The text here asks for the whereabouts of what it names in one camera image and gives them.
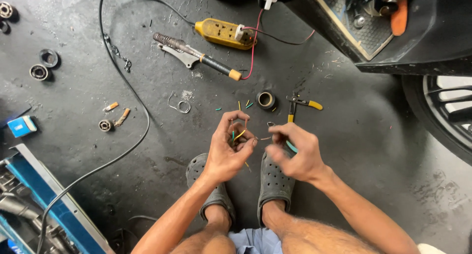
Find black electrical tape roll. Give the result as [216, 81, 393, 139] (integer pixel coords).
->
[256, 90, 276, 110]

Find person's leg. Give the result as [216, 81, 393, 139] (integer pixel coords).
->
[169, 204, 237, 254]
[261, 199, 382, 254]

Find person's left leg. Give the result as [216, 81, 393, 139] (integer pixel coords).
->
[169, 204, 237, 254]

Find large steel ball bearing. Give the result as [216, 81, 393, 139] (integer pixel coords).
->
[0, 1, 15, 19]
[29, 64, 50, 81]

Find person's right hand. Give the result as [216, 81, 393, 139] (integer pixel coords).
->
[265, 123, 328, 183]

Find blue and white small box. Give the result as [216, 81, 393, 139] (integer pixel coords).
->
[7, 115, 38, 138]

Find person's light blue shorts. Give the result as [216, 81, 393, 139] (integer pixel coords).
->
[227, 227, 284, 254]

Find brown cigarette butt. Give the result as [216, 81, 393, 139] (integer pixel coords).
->
[114, 107, 131, 128]

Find person's left hand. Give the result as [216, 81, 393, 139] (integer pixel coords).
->
[203, 110, 259, 184]

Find long black power cable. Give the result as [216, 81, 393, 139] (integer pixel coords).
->
[36, 0, 197, 254]

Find black chain piece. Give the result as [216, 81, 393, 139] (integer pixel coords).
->
[103, 33, 133, 73]

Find black scooter body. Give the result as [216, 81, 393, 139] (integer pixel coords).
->
[212, 0, 472, 76]

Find yellow-handled wire stripper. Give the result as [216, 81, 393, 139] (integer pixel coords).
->
[286, 93, 324, 123]

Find grey metal soldering iron stand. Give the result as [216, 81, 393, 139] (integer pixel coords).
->
[157, 43, 201, 69]

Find black and red plug cord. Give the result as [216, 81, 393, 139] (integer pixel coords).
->
[243, 26, 316, 46]

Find bundle of thin coloured wires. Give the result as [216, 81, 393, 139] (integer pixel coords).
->
[230, 118, 272, 172]

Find person's right leg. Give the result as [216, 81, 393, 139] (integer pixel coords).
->
[261, 199, 382, 254]

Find yellow power strip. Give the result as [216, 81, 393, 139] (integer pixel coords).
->
[194, 18, 257, 50]

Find person's left grey clog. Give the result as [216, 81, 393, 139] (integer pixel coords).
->
[185, 153, 237, 225]

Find soldering iron with black handle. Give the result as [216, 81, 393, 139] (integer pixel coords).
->
[153, 32, 243, 81]

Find person's grey clog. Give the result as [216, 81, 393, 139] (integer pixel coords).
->
[185, 153, 237, 225]
[257, 150, 296, 227]

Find blue metal toolbox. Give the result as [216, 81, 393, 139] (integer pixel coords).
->
[0, 143, 116, 254]

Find red soldering iron cord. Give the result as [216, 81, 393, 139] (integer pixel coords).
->
[240, 9, 265, 81]

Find black scooter wheel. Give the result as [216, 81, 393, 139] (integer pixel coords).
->
[401, 75, 472, 167]

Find orange tool handle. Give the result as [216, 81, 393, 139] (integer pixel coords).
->
[390, 0, 409, 37]

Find person's right grey clog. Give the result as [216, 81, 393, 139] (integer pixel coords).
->
[257, 150, 296, 227]

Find scattered cut wire bits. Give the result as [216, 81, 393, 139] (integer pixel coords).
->
[215, 99, 277, 112]

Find coil of solder wire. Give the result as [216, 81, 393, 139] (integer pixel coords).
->
[168, 90, 192, 114]

